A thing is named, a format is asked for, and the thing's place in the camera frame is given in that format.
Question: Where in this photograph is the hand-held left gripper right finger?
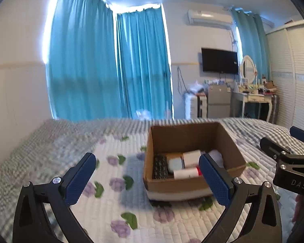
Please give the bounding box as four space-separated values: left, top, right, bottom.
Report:
198 153 283 243

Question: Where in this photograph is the person's right hand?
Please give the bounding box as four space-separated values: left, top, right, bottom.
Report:
292 194 304 224

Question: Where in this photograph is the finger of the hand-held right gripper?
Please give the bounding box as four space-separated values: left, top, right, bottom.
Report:
259 137 304 169
289 126 304 155

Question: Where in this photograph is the clear plastic bag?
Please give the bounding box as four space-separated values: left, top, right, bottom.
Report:
135 109 152 120

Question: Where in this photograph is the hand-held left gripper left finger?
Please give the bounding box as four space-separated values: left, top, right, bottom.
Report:
12 152 97 243

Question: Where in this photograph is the small white box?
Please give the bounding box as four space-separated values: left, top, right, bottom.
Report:
183 150 202 169

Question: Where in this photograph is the grey checked blanket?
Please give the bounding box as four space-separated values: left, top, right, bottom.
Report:
0 118 304 193

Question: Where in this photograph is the brown cardboard box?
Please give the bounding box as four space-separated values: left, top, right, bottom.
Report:
143 122 247 193

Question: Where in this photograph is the crumpled plastic bag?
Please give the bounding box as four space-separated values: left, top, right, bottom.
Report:
189 81 206 94

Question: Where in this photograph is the grey plaid suitcase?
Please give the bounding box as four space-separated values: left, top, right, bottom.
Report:
271 95 280 124

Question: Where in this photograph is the hanging grey cable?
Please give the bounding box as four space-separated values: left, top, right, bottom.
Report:
177 67 186 94

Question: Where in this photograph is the silver small fridge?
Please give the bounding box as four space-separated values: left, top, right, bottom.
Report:
207 84 231 119

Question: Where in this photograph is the white drawer cabinet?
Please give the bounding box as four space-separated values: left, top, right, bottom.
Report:
184 93 208 119

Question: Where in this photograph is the white tube with red cap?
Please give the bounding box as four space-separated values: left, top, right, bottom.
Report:
173 167 202 180

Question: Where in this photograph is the white slatted wardrobe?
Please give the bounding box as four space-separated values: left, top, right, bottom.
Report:
265 20 304 132

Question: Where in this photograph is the black wall television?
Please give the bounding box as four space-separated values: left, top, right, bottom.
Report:
201 47 239 75

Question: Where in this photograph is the white floral quilt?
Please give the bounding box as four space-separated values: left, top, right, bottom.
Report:
28 129 297 243

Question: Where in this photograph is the white air conditioner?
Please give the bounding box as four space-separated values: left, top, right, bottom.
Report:
187 10 233 29

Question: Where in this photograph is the white plastic bottle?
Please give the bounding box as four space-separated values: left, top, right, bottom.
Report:
205 150 223 168

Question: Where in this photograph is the brown box on dresser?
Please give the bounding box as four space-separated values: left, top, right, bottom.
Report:
262 81 277 93

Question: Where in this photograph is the narrow blue curtain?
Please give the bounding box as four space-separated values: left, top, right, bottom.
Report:
230 7 271 81

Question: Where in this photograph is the wide blue curtain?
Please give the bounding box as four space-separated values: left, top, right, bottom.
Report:
44 0 122 120

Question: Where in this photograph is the black remote control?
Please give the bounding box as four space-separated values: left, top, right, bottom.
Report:
152 155 173 180

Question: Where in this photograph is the pale earbuds case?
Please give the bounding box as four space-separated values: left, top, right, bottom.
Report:
167 158 185 175

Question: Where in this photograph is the white oval mirror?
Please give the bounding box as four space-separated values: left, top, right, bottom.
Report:
239 55 257 82

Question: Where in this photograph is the white dressing table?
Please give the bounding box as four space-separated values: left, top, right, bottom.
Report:
230 91 274 122

